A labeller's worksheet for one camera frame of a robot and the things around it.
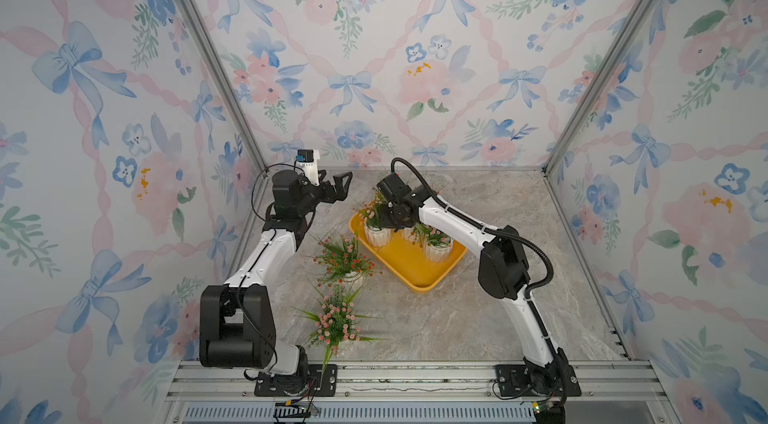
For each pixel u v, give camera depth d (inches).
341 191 29.6
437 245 34.2
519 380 28.7
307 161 27.8
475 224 23.7
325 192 29.1
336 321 26.6
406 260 36.3
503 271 22.3
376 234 36.6
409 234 33.6
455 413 27.7
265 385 28.8
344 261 31.3
